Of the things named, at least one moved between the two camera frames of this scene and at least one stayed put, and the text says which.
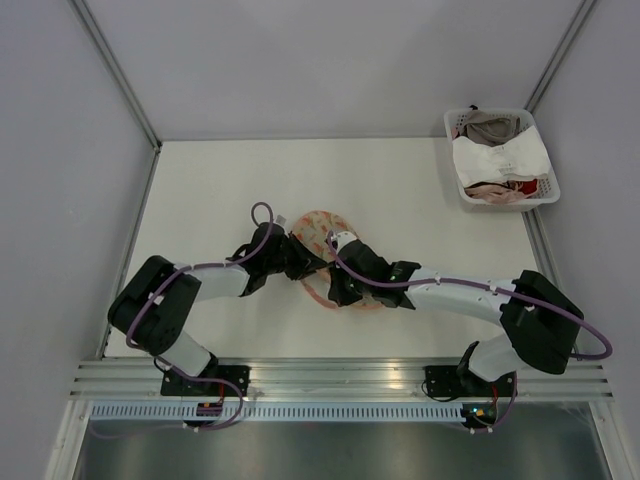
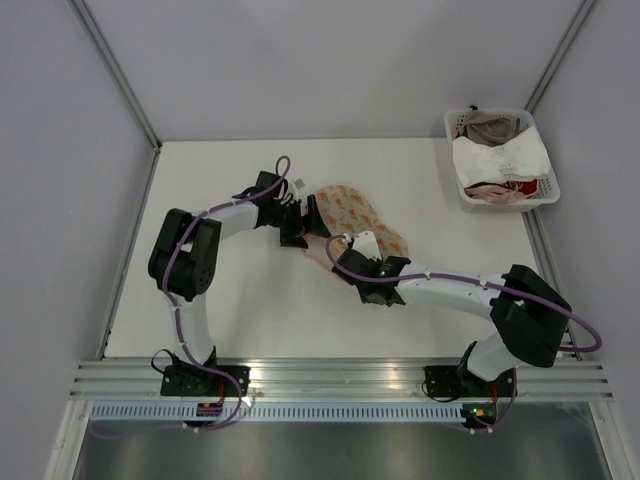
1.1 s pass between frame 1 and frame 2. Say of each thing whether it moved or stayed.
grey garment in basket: stayed
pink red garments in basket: stayed
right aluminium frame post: stayed
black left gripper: moved
